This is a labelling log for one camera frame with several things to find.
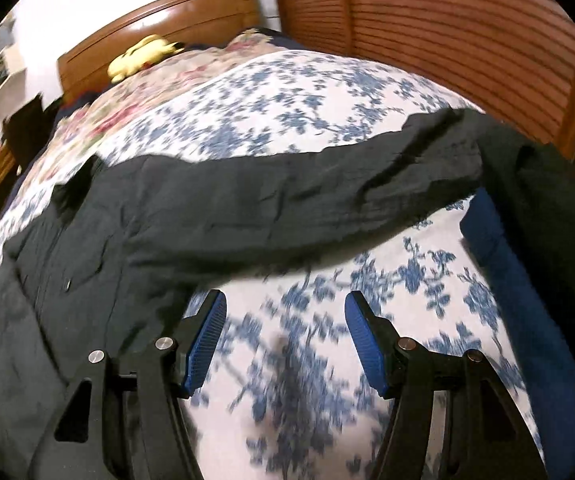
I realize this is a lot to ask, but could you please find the wooden headboard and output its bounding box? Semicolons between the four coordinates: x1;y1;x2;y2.
57;0;263;96

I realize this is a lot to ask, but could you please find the black jacket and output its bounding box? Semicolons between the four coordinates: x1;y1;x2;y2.
0;107;575;480

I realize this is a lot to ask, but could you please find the pink floral quilt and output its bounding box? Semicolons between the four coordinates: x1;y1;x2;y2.
32;27;288;161

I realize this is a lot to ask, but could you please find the dark desk chair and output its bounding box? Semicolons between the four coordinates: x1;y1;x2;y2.
2;92;63;171

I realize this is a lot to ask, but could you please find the navy folded cloth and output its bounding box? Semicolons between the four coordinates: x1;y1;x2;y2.
460;190;575;461

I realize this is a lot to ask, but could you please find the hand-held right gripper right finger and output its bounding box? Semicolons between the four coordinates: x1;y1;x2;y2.
345;290;548;480

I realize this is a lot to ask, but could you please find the yellow plush toy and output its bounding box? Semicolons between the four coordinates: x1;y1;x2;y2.
107;35;185;83

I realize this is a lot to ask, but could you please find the wooden louvred wardrobe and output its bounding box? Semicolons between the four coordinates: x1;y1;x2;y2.
270;0;575;171

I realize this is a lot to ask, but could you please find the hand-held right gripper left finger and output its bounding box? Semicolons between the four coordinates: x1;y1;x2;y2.
20;289;228;480

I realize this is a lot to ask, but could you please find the blue floral bed sheet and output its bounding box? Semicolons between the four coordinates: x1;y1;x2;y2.
0;50;543;480

